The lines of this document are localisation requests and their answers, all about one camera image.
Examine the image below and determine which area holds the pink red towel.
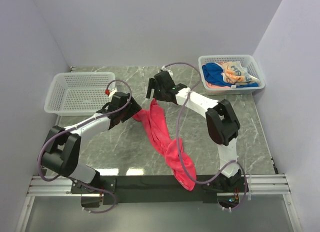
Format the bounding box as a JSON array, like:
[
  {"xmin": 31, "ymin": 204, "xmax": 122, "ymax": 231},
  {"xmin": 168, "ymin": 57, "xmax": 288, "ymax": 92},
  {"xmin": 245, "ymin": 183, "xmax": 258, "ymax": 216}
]
[{"xmin": 133, "ymin": 99, "xmax": 196, "ymax": 191}]

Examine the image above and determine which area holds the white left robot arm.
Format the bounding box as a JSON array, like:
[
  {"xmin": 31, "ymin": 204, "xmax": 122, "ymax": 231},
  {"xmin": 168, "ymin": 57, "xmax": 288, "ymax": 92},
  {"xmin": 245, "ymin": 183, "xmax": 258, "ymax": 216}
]
[{"xmin": 37, "ymin": 92, "xmax": 142, "ymax": 193}]

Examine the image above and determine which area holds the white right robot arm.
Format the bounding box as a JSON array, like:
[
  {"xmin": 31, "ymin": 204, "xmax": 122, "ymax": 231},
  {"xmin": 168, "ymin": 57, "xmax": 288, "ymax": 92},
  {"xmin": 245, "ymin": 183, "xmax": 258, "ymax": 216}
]
[{"xmin": 140, "ymin": 70, "xmax": 248, "ymax": 191}]

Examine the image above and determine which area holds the white basket with towels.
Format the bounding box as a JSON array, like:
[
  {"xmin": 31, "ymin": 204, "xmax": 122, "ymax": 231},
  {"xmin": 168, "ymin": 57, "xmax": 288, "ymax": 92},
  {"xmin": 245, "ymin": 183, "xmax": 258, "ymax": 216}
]
[{"xmin": 198, "ymin": 55, "xmax": 265, "ymax": 95}]

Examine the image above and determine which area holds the peach orange towel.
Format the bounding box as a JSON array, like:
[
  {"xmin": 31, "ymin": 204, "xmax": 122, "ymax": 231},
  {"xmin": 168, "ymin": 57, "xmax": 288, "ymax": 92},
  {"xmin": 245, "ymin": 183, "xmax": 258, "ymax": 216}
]
[{"xmin": 206, "ymin": 82, "xmax": 229, "ymax": 89}]

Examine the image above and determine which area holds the blue towel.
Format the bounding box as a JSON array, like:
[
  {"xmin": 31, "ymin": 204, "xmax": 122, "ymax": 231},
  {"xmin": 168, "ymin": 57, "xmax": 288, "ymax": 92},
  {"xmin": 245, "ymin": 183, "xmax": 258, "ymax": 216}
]
[{"xmin": 202, "ymin": 62, "xmax": 258, "ymax": 88}]

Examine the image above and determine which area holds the empty white plastic basket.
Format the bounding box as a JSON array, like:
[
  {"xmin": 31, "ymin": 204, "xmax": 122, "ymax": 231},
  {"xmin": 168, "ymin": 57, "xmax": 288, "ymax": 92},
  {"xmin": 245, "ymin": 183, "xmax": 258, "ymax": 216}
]
[{"xmin": 44, "ymin": 72, "xmax": 116, "ymax": 116}]

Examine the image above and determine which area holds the beige patterned towel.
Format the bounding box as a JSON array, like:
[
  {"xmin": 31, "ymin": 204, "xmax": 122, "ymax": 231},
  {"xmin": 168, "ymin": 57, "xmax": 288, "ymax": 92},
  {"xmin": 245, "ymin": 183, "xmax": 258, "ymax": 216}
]
[{"xmin": 220, "ymin": 61, "xmax": 261, "ymax": 87}]

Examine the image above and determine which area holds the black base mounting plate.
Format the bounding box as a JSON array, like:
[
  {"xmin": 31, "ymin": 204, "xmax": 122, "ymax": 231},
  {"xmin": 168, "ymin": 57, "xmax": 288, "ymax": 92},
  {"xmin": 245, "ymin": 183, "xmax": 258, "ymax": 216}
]
[{"xmin": 70, "ymin": 174, "xmax": 248, "ymax": 207}]

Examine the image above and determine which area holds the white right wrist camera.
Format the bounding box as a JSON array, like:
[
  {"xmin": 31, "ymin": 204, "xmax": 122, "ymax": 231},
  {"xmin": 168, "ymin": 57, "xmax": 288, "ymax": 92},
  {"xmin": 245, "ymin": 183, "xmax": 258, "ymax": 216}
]
[{"xmin": 161, "ymin": 66, "xmax": 173, "ymax": 77}]

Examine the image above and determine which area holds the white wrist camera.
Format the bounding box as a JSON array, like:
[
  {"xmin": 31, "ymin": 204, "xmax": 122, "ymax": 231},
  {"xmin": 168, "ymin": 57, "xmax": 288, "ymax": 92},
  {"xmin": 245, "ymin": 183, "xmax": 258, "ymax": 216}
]
[
  {"xmin": 104, "ymin": 87, "xmax": 118, "ymax": 97},
  {"xmin": 161, "ymin": 66, "xmax": 173, "ymax": 77}
]

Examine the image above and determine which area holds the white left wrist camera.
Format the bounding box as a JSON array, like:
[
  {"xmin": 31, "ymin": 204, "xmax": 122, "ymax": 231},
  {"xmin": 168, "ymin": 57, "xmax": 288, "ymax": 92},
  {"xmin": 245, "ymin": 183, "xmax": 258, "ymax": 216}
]
[{"xmin": 104, "ymin": 87, "xmax": 118, "ymax": 97}]

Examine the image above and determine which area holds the aluminium rail frame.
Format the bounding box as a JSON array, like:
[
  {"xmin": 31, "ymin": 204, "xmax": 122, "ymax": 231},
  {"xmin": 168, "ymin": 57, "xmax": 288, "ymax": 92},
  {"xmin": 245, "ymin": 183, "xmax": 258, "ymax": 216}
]
[{"xmin": 15, "ymin": 174, "xmax": 303, "ymax": 231}]

